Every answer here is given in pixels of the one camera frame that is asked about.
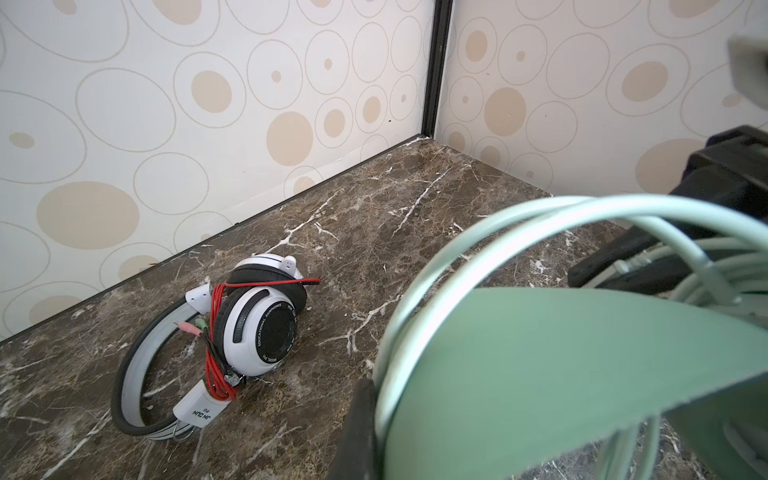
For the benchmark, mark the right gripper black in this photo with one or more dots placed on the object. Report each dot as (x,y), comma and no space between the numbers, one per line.
(720,199)

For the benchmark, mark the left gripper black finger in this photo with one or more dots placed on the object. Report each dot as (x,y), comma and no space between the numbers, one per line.
(356,455)

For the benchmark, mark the mint green headphones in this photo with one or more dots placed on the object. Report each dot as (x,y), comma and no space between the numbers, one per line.
(485,383)

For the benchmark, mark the black corner frame post right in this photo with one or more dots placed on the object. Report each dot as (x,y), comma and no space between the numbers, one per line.
(436,63)

